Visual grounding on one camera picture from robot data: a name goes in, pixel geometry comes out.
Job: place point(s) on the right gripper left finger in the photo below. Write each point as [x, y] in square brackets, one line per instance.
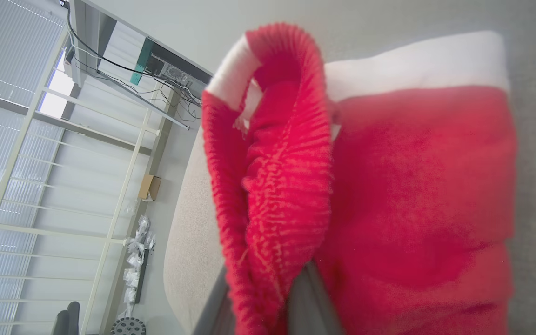
[219, 311]

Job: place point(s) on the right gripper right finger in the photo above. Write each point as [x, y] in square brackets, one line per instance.
[312, 307]

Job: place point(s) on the red shorts with white band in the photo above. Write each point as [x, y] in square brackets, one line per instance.
[412, 186]

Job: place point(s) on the black power strip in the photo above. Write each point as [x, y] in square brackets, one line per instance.
[141, 281]

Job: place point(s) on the round perforated disc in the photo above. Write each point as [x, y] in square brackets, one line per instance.
[128, 326]

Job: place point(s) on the clear plastic bags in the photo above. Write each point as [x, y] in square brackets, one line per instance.
[135, 251]

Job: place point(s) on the small cardboard box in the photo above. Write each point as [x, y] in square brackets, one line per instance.
[149, 187]

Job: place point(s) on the dark grey rounded cylinders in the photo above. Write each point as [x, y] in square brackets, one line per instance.
[69, 321]

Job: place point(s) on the grey electronic device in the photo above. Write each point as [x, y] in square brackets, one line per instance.
[173, 73]

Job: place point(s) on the window with white blinds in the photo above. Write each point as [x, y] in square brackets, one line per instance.
[16, 163]

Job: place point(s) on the white desk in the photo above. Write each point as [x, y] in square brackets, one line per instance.
[86, 32]

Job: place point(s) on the teal desk bracket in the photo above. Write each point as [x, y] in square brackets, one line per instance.
[140, 60]

